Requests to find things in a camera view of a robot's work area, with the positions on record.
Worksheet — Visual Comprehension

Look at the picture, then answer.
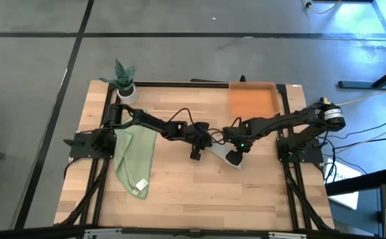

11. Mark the black desk frame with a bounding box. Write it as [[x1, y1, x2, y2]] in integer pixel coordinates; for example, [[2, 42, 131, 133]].
[[338, 0, 386, 90]]

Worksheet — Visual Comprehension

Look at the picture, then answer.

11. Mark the green microfiber towel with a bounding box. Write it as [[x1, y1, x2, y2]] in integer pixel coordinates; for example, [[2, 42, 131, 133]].
[[113, 114, 157, 200]]

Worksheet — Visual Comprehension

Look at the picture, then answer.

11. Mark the black desk edge bar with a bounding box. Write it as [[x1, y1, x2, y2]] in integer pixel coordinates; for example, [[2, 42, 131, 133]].
[[325, 167, 386, 197]]

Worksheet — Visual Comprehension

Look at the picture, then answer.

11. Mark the white box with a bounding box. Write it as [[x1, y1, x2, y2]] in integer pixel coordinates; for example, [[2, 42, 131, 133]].
[[323, 157, 363, 210]]

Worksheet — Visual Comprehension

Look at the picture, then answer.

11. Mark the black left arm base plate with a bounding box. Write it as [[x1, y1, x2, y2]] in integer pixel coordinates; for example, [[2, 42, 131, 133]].
[[62, 131, 117, 159]]

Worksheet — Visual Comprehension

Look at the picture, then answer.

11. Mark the yellow extension cable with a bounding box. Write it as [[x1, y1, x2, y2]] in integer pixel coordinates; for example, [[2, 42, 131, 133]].
[[322, 82, 386, 107]]

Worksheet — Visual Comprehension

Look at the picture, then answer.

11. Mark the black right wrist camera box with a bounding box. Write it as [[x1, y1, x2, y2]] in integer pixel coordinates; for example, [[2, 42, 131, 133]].
[[226, 149, 244, 167]]

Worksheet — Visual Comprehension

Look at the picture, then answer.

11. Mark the silver camera bracket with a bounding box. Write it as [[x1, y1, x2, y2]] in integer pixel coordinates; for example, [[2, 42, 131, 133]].
[[82, 227, 308, 239]]

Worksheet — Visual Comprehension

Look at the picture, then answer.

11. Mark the yellow cable with black plug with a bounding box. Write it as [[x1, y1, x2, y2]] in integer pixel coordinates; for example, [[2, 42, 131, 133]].
[[300, 0, 343, 15]]

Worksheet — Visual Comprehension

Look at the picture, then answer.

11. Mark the black aluminium table frame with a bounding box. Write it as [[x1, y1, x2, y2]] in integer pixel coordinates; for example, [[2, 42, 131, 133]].
[[54, 81, 336, 233]]

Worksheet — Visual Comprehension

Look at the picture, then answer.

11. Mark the black left wrist camera cable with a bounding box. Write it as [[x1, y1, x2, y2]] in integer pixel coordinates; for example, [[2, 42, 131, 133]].
[[167, 107, 195, 125]]

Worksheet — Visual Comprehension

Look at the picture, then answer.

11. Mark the snake plant in white pot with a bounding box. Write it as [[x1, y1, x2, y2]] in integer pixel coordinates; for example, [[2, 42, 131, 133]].
[[99, 58, 139, 105]]

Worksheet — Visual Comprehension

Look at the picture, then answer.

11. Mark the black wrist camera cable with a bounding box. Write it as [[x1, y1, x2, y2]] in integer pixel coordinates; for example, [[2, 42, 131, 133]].
[[167, 107, 195, 125], [205, 116, 243, 145]]

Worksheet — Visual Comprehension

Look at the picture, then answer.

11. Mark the white floor cable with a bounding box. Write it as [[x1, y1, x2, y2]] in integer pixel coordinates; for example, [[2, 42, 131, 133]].
[[332, 119, 386, 157]]

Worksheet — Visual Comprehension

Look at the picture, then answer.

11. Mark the grey waffle microfiber towel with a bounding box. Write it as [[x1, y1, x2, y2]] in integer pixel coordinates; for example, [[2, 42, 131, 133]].
[[205, 142, 243, 170]]

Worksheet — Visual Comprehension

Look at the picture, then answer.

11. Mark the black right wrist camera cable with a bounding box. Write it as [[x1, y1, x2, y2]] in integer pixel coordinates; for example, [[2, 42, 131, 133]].
[[205, 116, 243, 145]]

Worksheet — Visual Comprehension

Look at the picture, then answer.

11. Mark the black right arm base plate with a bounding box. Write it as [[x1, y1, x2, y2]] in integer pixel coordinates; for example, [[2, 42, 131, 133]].
[[276, 136, 325, 164]]

